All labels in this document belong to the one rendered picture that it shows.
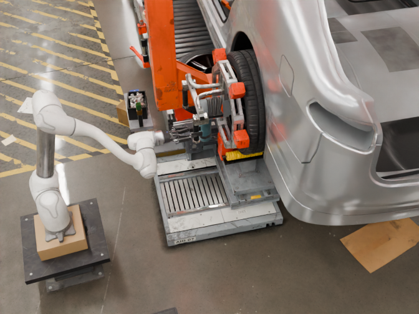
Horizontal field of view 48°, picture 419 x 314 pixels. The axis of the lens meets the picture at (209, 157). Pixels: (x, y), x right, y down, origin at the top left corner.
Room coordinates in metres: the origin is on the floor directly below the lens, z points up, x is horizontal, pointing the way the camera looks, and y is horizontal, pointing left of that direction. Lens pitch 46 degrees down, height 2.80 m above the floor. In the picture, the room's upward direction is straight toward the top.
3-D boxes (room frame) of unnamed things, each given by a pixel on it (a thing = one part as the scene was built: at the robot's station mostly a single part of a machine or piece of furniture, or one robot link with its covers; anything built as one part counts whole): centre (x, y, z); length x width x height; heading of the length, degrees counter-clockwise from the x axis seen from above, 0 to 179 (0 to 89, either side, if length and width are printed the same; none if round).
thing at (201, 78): (2.83, -0.01, 0.69); 0.52 x 0.17 x 0.35; 103
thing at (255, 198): (2.37, -0.27, 0.13); 0.50 x 0.36 x 0.10; 13
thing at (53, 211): (1.72, 0.93, 0.57); 0.18 x 0.16 x 0.22; 28
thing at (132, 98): (2.75, 0.54, 0.51); 0.20 x 0.14 x 0.13; 6
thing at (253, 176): (2.37, -0.27, 0.32); 0.40 x 0.30 x 0.28; 13
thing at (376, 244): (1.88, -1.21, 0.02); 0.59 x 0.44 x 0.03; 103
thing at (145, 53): (3.89, 0.62, 0.30); 0.09 x 0.05 x 0.50; 13
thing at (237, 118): (2.33, -0.11, 0.85); 0.54 x 0.07 x 0.54; 13
